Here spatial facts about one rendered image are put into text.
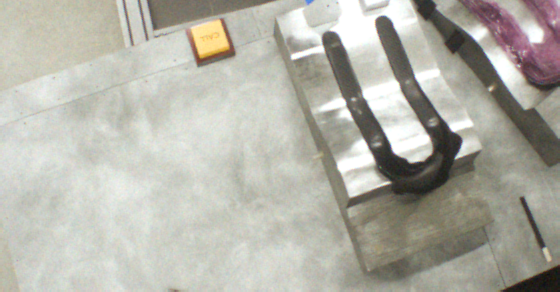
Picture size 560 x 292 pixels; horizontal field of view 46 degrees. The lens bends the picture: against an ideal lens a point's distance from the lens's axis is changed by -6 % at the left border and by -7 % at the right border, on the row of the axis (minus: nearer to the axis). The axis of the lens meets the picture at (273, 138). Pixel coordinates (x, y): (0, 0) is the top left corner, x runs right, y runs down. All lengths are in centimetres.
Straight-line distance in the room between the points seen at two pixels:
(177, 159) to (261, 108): 19
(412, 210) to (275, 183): 26
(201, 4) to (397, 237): 108
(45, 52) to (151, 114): 104
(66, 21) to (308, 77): 126
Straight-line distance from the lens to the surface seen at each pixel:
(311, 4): 130
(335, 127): 124
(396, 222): 126
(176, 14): 208
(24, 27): 241
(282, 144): 133
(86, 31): 234
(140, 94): 137
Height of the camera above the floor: 208
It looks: 75 degrees down
